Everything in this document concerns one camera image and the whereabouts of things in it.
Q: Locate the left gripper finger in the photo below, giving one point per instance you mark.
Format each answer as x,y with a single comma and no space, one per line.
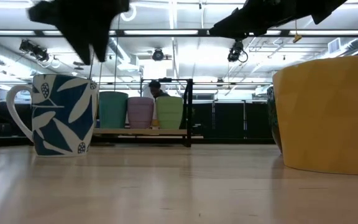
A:
81,43
100,40

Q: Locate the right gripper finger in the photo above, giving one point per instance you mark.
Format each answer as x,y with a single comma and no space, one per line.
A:
235,28

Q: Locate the blue white leaf-pattern mug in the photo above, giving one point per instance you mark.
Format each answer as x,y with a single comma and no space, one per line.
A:
61,124

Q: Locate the light green mug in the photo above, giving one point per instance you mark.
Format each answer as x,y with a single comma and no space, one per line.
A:
169,113

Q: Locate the dark green speckled mug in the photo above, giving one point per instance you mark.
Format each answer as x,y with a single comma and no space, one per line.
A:
272,124

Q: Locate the orange yellow mug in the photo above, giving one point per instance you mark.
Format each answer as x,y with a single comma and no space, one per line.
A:
322,118

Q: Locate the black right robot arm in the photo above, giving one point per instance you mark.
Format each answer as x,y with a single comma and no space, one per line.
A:
322,9

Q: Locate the black track spotlight cluster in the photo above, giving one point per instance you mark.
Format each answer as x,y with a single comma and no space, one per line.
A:
34,49

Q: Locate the round black ceiling lamp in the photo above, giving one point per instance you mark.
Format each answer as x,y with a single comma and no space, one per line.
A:
158,54

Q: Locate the person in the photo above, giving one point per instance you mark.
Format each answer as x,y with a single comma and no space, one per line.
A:
155,88

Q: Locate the white ceiling vent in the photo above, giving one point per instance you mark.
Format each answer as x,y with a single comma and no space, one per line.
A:
334,45

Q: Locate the black partition panels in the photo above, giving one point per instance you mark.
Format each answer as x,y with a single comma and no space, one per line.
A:
235,119

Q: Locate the black hanging camera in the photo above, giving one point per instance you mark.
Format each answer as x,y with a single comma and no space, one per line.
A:
236,51

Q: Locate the wooden shelf black frame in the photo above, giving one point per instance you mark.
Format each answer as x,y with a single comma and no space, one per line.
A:
135,131

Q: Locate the black aluminium rig frame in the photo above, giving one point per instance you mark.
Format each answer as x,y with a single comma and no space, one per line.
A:
228,141

